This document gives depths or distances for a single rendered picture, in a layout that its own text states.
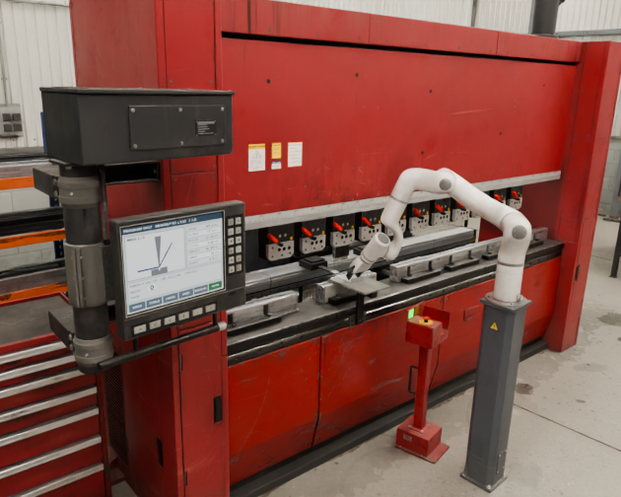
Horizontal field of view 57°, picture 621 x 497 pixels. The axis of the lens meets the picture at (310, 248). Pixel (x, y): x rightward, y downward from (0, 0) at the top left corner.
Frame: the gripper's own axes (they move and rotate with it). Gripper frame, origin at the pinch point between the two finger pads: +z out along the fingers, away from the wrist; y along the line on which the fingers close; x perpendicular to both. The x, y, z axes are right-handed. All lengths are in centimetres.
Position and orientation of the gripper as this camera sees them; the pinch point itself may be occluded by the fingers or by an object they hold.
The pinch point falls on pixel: (353, 274)
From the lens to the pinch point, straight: 297.1
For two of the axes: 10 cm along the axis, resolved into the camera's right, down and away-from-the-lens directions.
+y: -8.1, 1.5, -5.7
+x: 4.4, 8.0, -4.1
